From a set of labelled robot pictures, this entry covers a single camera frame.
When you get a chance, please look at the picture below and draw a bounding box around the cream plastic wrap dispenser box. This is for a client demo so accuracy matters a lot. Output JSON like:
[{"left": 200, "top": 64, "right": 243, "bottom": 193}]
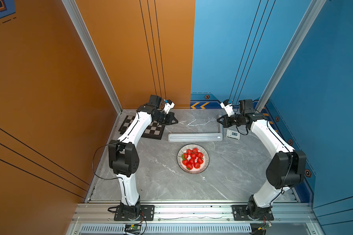
[{"left": 168, "top": 133, "right": 223, "bottom": 143}]

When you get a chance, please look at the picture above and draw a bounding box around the patterned plate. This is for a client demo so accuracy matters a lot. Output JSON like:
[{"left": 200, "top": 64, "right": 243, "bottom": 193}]
[{"left": 176, "top": 144, "right": 209, "bottom": 174}]

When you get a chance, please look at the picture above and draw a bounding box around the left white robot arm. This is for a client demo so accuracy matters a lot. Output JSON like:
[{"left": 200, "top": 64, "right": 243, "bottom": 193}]
[{"left": 108, "top": 95, "right": 178, "bottom": 220}]

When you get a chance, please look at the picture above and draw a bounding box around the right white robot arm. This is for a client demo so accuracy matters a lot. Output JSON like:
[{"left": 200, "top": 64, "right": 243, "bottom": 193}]
[{"left": 217, "top": 99, "right": 307, "bottom": 220}]

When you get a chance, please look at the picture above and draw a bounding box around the silver microphone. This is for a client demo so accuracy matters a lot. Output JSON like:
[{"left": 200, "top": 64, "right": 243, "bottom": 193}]
[{"left": 219, "top": 124, "right": 224, "bottom": 134}]

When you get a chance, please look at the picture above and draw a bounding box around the small white digital timer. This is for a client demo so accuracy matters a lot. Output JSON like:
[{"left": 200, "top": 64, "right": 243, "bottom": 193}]
[{"left": 226, "top": 129, "right": 240, "bottom": 140}]

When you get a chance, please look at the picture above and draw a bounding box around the black white chessboard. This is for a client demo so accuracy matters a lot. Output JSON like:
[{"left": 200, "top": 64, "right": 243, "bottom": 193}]
[{"left": 118, "top": 115, "right": 166, "bottom": 141}]

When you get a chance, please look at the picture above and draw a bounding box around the red strawberries pile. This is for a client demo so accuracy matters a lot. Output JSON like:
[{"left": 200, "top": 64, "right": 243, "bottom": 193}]
[{"left": 179, "top": 147, "right": 208, "bottom": 172}]

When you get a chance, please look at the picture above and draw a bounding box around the right green circuit board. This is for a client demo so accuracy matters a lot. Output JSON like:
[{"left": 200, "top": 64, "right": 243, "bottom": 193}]
[{"left": 251, "top": 222, "right": 273, "bottom": 235}]

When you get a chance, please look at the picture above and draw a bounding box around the green circuit board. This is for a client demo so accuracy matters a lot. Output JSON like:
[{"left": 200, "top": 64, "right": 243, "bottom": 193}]
[
  {"left": 124, "top": 224, "right": 142, "bottom": 235},
  {"left": 251, "top": 222, "right": 273, "bottom": 235}
]

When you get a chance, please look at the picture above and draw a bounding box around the left green circuit board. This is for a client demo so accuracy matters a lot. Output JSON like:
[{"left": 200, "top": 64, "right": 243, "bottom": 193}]
[{"left": 124, "top": 224, "right": 142, "bottom": 235}]

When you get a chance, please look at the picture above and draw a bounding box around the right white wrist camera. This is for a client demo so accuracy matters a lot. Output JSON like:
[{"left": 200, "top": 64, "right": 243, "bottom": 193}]
[{"left": 220, "top": 99, "right": 235, "bottom": 117}]

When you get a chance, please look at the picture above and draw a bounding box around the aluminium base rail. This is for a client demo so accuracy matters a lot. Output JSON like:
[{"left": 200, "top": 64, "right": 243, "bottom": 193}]
[{"left": 66, "top": 200, "right": 324, "bottom": 235}]

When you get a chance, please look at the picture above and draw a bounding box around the left aluminium frame post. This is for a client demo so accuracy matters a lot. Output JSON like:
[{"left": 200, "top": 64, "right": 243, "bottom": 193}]
[{"left": 62, "top": 0, "right": 123, "bottom": 115}]

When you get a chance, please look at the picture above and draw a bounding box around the aluminium frame post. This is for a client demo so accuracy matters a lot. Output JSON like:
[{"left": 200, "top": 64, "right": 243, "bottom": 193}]
[
  {"left": 62, "top": 0, "right": 123, "bottom": 115},
  {"left": 256, "top": 0, "right": 326, "bottom": 113}
]

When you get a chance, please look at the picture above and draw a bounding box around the right aluminium frame post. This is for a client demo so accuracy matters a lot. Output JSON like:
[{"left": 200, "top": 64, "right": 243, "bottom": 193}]
[{"left": 256, "top": 0, "right": 326, "bottom": 113}]

